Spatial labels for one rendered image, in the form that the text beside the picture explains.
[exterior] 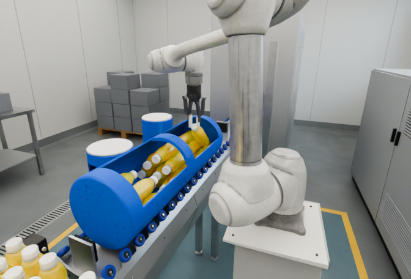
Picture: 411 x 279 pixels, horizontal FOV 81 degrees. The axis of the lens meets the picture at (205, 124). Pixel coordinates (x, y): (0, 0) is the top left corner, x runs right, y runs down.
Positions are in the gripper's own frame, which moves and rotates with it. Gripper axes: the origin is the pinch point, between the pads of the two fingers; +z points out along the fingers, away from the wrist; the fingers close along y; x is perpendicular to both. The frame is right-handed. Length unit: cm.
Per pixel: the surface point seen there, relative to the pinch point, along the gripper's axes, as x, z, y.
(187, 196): 20.1, 32.8, -5.9
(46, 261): 84, 16, 2
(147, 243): 54, 33, -6
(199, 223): -31, 93, 11
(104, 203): 64, 11, 2
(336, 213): -139, 126, -98
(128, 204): 63, 9, -7
